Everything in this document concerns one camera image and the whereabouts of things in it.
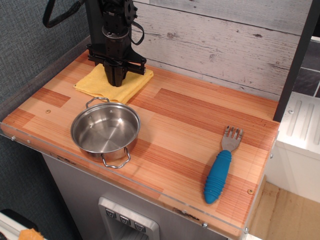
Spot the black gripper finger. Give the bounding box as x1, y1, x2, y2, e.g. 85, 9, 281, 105
103, 62, 116, 87
115, 66, 128, 87

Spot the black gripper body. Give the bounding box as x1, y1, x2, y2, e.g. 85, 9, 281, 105
87, 32, 147, 75

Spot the yellow cloth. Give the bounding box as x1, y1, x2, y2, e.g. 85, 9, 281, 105
74, 64, 154, 104

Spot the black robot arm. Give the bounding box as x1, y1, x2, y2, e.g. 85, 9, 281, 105
85, 0, 147, 87

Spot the orange object at corner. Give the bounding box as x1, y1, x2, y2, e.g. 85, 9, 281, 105
18, 228, 45, 240

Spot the stainless steel pot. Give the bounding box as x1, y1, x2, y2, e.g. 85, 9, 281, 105
70, 97, 141, 169

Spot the grey control panel with buttons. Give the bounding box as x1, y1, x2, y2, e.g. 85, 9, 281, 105
98, 197, 160, 240

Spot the white ridged drainboard unit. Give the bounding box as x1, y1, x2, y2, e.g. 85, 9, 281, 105
264, 92, 320, 202

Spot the dark left shelf post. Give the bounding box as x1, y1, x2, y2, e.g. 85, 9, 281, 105
85, 0, 106, 53

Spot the dark shelf post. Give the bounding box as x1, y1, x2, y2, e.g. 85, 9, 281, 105
273, 0, 320, 123
85, 0, 106, 53

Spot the black braided cable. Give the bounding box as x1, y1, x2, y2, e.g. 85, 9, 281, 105
42, 0, 87, 28

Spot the fork with blue handle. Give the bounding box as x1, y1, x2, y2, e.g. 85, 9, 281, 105
203, 126, 243, 204

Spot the dark right shelf post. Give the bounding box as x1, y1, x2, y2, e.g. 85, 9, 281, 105
273, 0, 320, 123

